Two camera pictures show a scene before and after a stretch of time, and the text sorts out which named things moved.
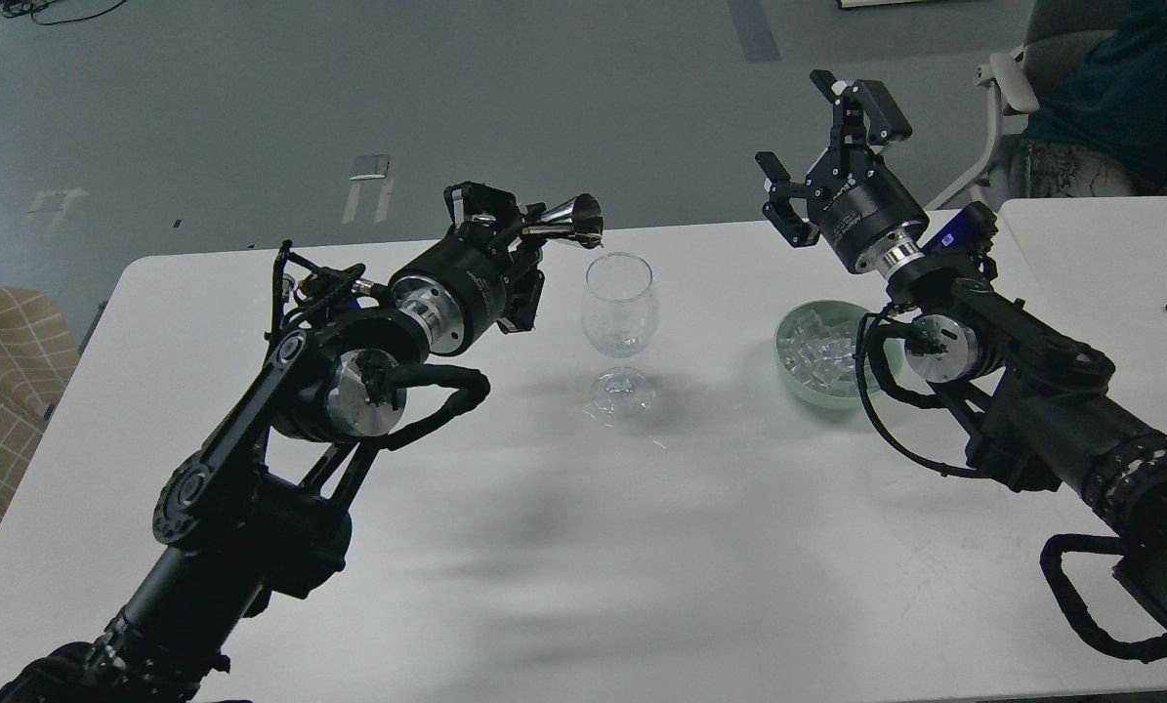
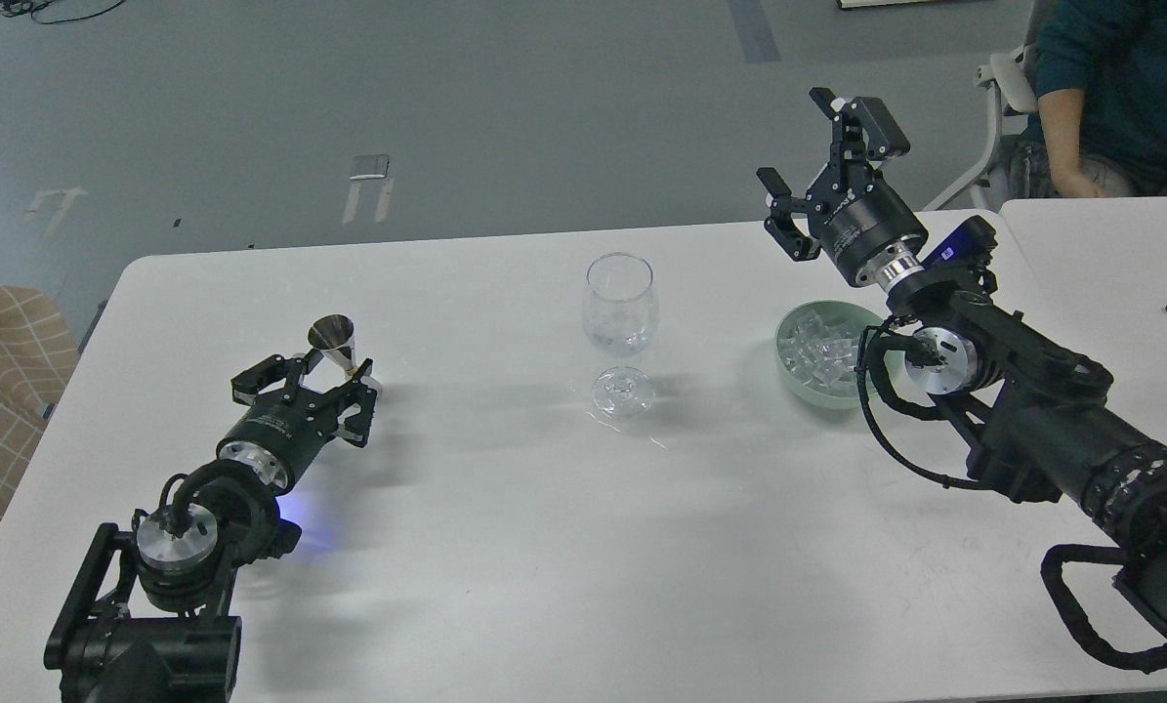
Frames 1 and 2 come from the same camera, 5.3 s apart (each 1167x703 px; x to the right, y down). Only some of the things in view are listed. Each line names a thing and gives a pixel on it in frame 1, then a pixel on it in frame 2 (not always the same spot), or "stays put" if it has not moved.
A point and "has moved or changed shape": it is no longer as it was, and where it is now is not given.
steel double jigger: x=580 y=218 has moved or changed shape
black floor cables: x=14 y=8 stays put
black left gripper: x=452 y=295 to x=280 y=434
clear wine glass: x=620 y=314 stays put
